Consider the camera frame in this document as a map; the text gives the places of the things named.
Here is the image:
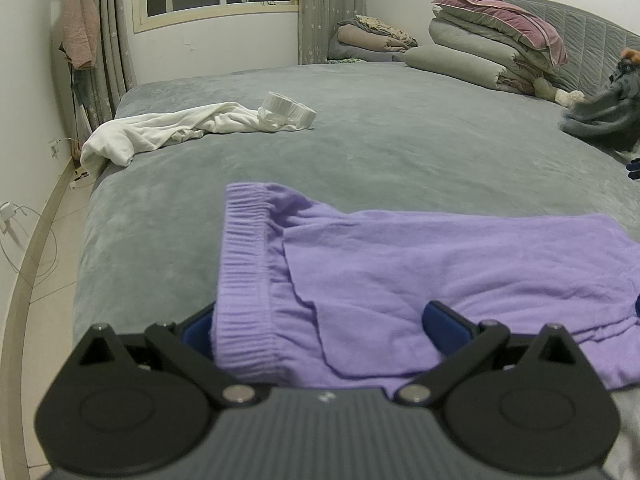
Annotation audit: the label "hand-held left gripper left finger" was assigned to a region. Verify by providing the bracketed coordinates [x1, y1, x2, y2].
[70, 304, 258, 407]

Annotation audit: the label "white pants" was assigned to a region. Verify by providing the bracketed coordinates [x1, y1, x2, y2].
[80, 91, 317, 167]

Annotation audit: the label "thin white cable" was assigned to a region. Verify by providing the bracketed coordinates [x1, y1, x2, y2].
[0, 205, 62, 282]

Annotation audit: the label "pink pillow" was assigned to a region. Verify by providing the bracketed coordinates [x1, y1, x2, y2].
[432, 0, 568, 66]

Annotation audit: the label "stack of grey quilts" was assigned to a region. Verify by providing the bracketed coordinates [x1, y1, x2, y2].
[429, 5, 556, 95]

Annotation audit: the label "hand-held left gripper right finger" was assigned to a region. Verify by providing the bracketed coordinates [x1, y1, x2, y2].
[395, 301, 586, 407]

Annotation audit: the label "star-patterned grey curtain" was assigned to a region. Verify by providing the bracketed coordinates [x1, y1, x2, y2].
[297, 0, 368, 65]
[82, 0, 138, 121]

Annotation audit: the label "dark grey garment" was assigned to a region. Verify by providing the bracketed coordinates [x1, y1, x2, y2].
[557, 80, 640, 153]

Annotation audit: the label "beige blanket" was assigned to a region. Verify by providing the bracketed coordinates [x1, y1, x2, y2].
[336, 24, 408, 53]

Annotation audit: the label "pink hanging towel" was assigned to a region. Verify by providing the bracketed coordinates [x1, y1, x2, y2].
[61, 0, 99, 70]

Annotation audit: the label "hanging blue-grey cloth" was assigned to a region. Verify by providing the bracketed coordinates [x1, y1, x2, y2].
[67, 65, 98, 128]

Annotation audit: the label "purple pants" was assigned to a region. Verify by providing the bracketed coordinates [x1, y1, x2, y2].
[210, 182, 640, 392]

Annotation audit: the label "floral patterned cloth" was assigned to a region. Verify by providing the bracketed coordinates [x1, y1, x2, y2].
[356, 14, 418, 48]

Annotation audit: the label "white charger plug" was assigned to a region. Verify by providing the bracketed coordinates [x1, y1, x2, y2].
[0, 201, 25, 235]

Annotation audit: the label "grey bed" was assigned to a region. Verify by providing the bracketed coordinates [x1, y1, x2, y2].
[72, 62, 640, 480]

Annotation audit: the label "grey quilted headboard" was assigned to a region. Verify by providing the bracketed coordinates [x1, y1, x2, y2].
[492, 0, 640, 111]

